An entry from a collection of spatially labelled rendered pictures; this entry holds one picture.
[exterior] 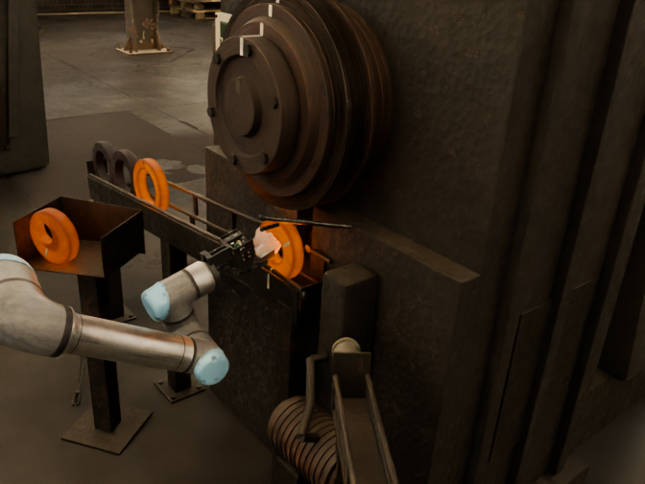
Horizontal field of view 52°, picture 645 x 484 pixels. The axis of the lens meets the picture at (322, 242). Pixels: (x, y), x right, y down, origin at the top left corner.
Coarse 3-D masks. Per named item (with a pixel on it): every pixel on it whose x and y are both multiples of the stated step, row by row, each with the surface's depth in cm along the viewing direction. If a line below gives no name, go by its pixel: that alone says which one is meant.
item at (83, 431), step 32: (96, 224) 189; (128, 224) 177; (32, 256) 181; (96, 256) 182; (128, 256) 180; (96, 288) 182; (96, 384) 197; (96, 416) 202; (128, 416) 211; (96, 448) 198
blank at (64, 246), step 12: (36, 216) 174; (48, 216) 171; (60, 216) 172; (36, 228) 177; (60, 228) 171; (72, 228) 172; (36, 240) 178; (48, 240) 178; (60, 240) 173; (72, 240) 172; (48, 252) 177; (60, 252) 174; (72, 252) 173
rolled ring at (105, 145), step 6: (96, 144) 235; (102, 144) 232; (108, 144) 232; (96, 150) 237; (102, 150) 232; (108, 150) 230; (114, 150) 231; (96, 156) 239; (102, 156) 240; (108, 156) 229; (96, 162) 241; (102, 162) 242; (108, 162) 230; (96, 168) 241; (102, 168) 242; (108, 168) 231; (96, 174) 242; (102, 174) 242; (108, 180) 234
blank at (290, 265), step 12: (276, 228) 157; (288, 228) 155; (288, 240) 154; (300, 240) 155; (288, 252) 155; (300, 252) 155; (276, 264) 160; (288, 264) 156; (300, 264) 156; (288, 276) 157
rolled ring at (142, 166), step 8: (144, 160) 206; (152, 160) 206; (136, 168) 211; (144, 168) 207; (152, 168) 203; (160, 168) 205; (136, 176) 213; (144, 176) 214; (152, 176) 204; (160, 176) 203; (136, 184) 214; (144, 184) 215; (160, 184) 203; (136, 192) 216; (144, 192) 215; (160, 192) 203; (168, 192) 205; (152, 200) 215; (160, 200) 204; (168, 200) 206
